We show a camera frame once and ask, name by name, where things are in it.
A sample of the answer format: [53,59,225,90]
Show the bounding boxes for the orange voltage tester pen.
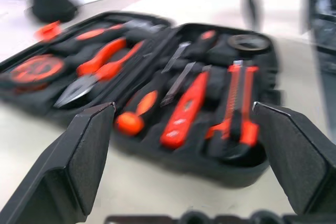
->
[159,70,211,149]

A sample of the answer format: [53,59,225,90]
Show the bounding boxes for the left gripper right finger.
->
[251,101,336,216]

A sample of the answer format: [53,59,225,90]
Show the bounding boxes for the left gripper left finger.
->
[0,101,117,224]

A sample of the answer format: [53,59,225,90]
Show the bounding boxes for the claw hammer orange grip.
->
[75,20,171,42]

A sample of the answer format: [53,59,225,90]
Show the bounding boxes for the black round zip pouch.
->
[30,0,80,24]

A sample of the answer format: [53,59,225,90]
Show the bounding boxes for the black orange screwdriver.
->
[114,62,197,136]
[161,29,219,74]

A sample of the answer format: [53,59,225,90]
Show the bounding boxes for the orange black utility knife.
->
[205,59,264,162]

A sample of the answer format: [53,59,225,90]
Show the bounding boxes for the black tool case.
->
[0,10,282,189]

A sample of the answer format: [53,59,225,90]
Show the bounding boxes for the orange black tape measure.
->
[9,54,66,91]

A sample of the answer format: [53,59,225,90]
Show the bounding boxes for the black office chair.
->
[243,0,336,101]

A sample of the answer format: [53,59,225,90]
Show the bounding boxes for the orange handled pliers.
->
[53,37,145,110]

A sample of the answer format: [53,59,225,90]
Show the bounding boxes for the black electrical tape roll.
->
[226,34,271,59]

